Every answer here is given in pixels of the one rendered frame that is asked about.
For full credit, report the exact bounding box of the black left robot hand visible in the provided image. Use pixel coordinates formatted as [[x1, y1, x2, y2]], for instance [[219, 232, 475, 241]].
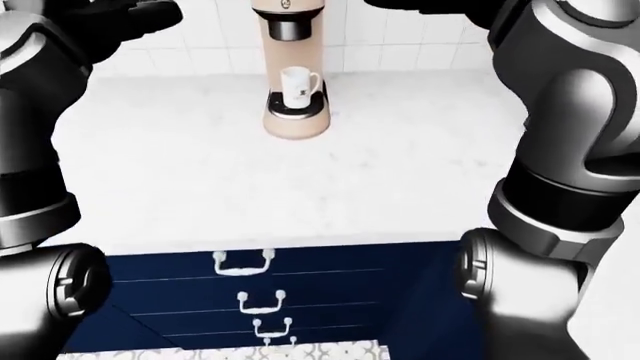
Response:
[[37, 0, 184, 66]]

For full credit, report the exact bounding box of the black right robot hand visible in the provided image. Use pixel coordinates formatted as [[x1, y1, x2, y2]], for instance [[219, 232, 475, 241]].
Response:
[[363, 0, 534, 32]]

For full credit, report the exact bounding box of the beige coffee machine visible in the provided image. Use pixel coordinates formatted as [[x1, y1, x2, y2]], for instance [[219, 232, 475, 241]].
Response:
[[249, 0, 333, 141]]

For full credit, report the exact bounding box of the white ceramic mug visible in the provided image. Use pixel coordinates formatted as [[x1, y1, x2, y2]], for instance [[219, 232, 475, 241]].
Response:
[[279, 66, 321, 108]]

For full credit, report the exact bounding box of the navy blue drawer cabinet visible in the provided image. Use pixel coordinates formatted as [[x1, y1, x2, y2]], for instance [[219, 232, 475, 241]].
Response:
[[69, 240, 484, 356]]

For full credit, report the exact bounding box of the large white drawer handle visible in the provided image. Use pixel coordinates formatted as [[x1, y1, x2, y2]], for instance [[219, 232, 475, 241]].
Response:
[[212, 248, 277, 278]]

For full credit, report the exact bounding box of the medium white drawer handle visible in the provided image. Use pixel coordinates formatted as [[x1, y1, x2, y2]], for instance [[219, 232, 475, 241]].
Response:
[[236, 289, 287, 315]]

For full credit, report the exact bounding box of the small white drawer handle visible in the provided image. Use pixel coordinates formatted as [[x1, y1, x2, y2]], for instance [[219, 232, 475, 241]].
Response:
[[252, 316, 294, 339]]

